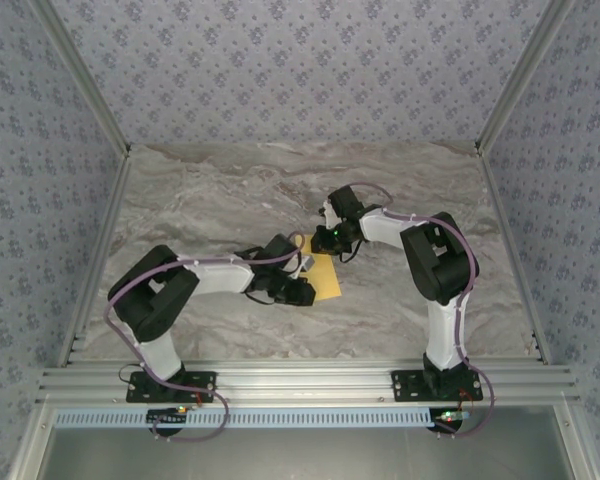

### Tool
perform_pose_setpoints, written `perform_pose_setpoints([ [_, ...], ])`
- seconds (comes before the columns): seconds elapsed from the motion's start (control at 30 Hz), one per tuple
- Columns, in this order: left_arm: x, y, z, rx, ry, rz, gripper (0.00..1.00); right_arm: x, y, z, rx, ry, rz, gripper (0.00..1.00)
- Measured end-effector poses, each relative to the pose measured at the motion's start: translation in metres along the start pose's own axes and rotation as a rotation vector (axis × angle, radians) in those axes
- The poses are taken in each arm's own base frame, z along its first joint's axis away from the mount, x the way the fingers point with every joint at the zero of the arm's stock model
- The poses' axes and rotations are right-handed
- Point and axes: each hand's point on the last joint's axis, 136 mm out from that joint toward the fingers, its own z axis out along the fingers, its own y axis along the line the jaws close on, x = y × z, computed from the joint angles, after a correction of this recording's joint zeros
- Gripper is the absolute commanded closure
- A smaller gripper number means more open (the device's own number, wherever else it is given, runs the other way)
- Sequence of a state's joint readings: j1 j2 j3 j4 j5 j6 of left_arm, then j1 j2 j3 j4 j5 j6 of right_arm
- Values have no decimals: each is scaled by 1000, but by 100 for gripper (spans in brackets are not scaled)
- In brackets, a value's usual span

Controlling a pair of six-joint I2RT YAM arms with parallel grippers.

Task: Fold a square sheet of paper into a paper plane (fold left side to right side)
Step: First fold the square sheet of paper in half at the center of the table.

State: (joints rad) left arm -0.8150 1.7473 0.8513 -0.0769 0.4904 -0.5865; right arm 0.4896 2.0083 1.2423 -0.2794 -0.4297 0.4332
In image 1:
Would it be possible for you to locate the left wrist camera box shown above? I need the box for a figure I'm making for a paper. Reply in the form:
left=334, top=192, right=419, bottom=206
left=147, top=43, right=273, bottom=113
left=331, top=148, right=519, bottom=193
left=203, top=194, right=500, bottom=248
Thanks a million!
left=261, top=233, right=317, bottom=275

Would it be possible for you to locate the slotted white cable duct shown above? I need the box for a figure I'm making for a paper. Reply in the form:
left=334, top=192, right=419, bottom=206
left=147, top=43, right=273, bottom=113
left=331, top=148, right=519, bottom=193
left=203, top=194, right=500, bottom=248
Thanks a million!
left=53, top=407, right=440, bottom=430

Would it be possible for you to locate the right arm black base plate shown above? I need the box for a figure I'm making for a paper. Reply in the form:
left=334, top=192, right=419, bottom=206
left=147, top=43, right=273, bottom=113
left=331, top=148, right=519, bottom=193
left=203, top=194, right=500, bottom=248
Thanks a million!
left=390, top=369, right=483, bottom=403

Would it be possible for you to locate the left wrist thin black cable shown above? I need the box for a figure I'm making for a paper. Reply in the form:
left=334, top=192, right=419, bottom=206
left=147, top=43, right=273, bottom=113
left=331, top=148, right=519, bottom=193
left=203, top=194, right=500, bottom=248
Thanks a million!
left=243, top=289, right=281, bottom=307

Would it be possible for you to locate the wrist thin black cable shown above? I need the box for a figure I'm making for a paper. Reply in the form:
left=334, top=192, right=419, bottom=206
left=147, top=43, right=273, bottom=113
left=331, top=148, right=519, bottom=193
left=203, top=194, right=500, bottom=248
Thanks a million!
left=337, top=239, right=365, bottom=264
left=243, top=289, right=281, bottom=307

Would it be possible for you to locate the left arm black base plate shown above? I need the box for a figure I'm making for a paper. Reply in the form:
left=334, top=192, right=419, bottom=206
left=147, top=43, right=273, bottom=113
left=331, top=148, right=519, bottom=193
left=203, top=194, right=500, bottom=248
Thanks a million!
left=125, top=370, right=218, bottom=404

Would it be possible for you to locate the aluminium cross rail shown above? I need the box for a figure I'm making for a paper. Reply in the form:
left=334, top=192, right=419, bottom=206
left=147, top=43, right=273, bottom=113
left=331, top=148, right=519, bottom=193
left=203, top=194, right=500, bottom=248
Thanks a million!
left=33, top=355, right=582, bottom=407

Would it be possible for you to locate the grey metal sheet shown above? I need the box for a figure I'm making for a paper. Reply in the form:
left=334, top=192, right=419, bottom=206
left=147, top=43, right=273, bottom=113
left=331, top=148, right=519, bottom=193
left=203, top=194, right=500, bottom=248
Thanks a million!
left=34, top=427, right=576, bottom=480

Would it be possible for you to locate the yellow paper sheet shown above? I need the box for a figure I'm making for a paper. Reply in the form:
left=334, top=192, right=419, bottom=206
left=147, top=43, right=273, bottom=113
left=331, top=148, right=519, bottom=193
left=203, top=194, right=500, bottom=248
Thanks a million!
left=292, top=233, right=344, bottom=305

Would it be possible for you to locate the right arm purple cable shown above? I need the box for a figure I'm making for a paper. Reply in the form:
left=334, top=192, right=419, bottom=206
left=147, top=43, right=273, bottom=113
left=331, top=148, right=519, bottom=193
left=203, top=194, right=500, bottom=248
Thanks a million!
left=352, top=182, right=494, bottom=440

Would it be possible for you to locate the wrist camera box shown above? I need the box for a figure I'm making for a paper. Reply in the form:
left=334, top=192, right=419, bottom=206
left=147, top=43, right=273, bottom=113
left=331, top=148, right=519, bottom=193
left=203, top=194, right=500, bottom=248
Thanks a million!
left=321, top=184, right=367, bottom=224
left=261, top=233, right=317, bottom=275

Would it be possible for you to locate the aluminium side rail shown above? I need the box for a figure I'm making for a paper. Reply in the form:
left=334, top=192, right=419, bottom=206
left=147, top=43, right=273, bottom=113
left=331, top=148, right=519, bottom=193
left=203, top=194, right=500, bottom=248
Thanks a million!
left=476, top=144, right=554, bottom=367
left=57, top=149, right=134, bottom=369

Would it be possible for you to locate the aluminium frame leg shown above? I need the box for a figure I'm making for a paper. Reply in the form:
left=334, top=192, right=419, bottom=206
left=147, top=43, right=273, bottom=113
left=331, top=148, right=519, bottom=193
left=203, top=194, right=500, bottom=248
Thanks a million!
left=7, top=403, right=56, bottom=480
left=559, top=403, right=599, bottom=480

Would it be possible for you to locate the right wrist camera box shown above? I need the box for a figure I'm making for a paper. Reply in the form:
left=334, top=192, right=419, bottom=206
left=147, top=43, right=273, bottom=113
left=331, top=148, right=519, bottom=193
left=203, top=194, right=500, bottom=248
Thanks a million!
left=321, top=184, right=367, bottom=224

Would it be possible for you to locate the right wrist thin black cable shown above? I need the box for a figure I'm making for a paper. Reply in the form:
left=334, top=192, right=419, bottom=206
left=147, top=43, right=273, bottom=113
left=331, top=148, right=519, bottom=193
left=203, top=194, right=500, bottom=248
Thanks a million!
left=337, top=239, right=365, bottom=264

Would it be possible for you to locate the aluminium frame post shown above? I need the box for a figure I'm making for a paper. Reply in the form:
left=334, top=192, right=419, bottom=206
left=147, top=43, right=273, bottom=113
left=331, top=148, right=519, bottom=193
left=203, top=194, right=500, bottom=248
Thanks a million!
left=28, top=0, right=134, bottom=160
left=473, top=0, right=579, bottom=157

